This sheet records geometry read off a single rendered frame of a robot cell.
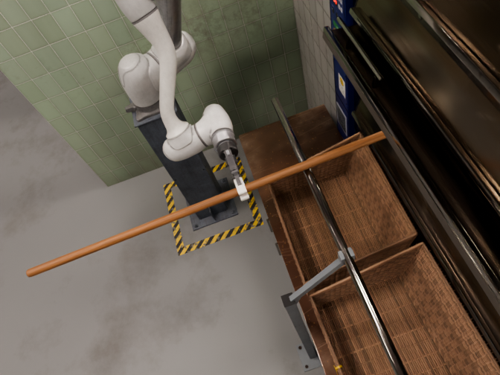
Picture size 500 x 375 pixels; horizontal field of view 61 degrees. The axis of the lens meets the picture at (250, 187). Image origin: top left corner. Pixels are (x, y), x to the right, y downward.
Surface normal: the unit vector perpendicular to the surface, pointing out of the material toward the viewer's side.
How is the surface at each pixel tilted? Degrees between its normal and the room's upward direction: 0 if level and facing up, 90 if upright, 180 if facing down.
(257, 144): 0
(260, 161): 0
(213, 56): 90
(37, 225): 0
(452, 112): 70
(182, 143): 59
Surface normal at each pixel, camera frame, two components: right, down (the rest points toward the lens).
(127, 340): -0.21, -0.52
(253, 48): 0.28, 0.78
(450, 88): -0.95, 0.15
